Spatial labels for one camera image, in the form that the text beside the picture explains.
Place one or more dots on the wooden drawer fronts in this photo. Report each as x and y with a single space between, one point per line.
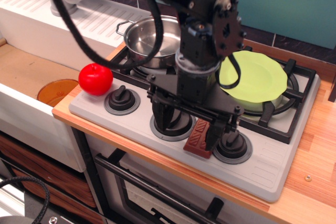
69 191

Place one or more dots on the stainless steel pot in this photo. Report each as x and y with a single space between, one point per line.
139 37

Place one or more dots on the black left burner grate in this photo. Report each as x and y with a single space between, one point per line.
136 67

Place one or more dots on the black left stove knob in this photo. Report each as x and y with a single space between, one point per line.
122 101

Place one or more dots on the brown chocolate bar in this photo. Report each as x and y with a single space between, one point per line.
196 143

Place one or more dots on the black middle stove knob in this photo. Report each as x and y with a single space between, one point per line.
180 127

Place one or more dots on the toy oven door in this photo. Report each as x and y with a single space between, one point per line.
145 193

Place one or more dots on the white toy sink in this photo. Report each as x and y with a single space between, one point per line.
37 48

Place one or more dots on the black right burner grate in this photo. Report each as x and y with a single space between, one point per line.
279 118

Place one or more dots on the black stove knob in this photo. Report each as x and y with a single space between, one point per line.
122 101
180 127
234 148

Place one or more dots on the red toy apple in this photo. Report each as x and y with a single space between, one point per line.
95 79

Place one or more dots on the grey toy stove top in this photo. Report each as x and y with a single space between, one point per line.
263 174

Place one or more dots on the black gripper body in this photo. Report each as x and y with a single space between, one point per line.
197 93

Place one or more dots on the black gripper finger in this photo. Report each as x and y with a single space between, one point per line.
165 116
215 132

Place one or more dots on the black burner grate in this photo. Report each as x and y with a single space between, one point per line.
279 118
136 67

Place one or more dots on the black right stove knob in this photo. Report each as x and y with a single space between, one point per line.
234 148

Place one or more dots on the black oven door handle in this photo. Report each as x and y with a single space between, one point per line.
112 164

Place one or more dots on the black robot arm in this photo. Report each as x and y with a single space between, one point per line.
210 31

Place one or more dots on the light green plate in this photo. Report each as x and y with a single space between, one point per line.
261 78

